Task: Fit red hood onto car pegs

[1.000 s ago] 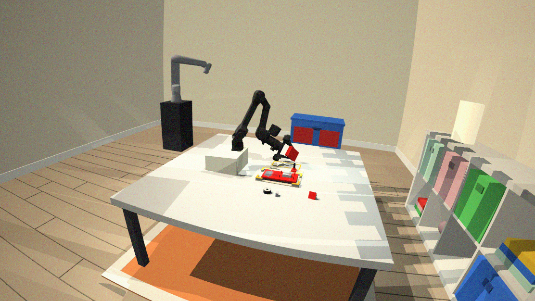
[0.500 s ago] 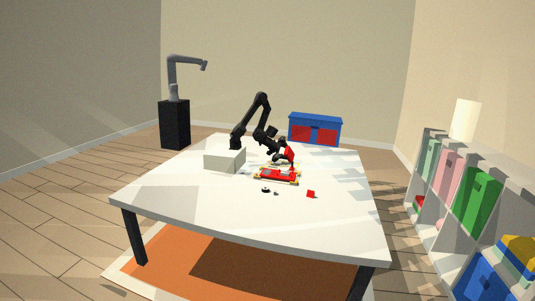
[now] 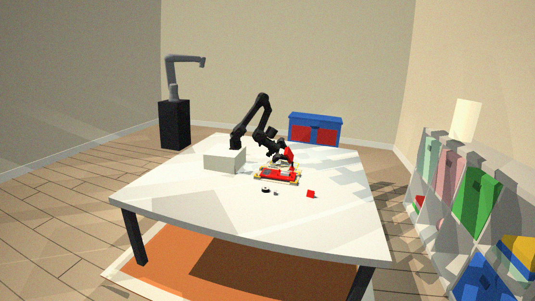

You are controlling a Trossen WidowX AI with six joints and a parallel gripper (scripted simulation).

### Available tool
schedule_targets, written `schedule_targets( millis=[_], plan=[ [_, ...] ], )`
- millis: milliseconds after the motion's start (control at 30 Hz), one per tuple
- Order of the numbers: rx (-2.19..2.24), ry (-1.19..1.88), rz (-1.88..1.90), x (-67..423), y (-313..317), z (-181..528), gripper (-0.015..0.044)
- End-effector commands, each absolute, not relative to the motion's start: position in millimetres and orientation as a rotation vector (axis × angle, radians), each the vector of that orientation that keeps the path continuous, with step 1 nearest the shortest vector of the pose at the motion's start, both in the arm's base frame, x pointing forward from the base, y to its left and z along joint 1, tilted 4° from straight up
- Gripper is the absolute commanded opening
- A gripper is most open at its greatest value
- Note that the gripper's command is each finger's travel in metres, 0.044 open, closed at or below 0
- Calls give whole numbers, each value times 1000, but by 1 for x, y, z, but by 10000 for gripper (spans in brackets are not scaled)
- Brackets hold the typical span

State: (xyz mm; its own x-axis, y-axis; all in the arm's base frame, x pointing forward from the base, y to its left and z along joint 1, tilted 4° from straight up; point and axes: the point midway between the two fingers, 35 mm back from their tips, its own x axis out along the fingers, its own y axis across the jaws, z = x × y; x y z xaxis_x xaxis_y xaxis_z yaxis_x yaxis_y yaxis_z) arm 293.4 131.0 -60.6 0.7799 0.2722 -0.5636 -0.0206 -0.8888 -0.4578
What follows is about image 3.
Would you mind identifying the red square block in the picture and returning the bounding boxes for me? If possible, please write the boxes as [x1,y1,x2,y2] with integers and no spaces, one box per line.
[306,189,315,198]

